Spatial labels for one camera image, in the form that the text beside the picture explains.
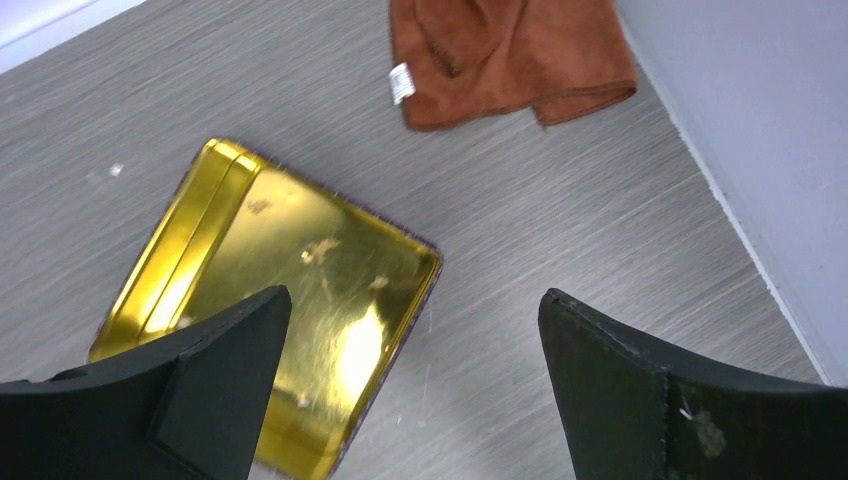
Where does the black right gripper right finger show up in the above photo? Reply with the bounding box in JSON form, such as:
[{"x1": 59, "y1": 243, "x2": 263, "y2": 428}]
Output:
[{"x1": 538, "y1": 289, "x2": 847, "y2": 479}]

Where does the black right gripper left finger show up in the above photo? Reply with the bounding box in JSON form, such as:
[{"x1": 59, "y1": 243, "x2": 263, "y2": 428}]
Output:
[{"x1": 1, "y1": 285, "x2": 292, "y2": 479}]

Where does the yellow tin tray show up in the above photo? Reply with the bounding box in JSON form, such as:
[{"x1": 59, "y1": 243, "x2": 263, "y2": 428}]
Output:
[{"x1": 88, "y1": 138, "x2": 442, "y2": 479}]

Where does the brown cloth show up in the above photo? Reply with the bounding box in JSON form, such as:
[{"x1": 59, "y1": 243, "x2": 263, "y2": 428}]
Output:
[{"x1": 389, "y1": 1, "x2": 638, "y2": 131}]

